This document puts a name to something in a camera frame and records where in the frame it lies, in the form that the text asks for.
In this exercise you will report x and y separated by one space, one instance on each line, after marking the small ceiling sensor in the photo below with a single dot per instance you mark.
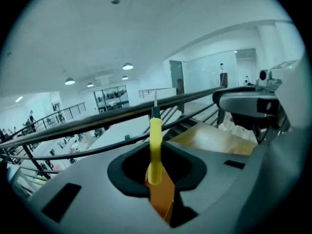
116 0

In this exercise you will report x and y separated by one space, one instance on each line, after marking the dark grey door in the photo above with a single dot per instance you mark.
176 74

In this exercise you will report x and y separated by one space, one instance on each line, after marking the long ceiling strip light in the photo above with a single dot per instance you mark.
19 99

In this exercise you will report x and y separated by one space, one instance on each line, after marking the small white camera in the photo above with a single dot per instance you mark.
248 80

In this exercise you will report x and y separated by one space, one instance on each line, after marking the round pendant ceiling lamp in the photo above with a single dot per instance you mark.
124 78
69 81
90 85
127 66

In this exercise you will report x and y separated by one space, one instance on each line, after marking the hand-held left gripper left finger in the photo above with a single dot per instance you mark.
97 203

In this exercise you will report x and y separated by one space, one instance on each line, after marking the black metal railing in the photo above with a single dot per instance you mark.
97 121

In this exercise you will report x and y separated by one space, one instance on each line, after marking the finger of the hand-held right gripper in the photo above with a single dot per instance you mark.
242 122
239 101

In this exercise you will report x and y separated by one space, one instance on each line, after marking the glass-fronted room window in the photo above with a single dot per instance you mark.
111 99

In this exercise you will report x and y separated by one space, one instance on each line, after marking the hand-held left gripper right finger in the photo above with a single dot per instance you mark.
219 186

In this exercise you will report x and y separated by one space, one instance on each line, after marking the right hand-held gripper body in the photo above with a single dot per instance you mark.
273 86

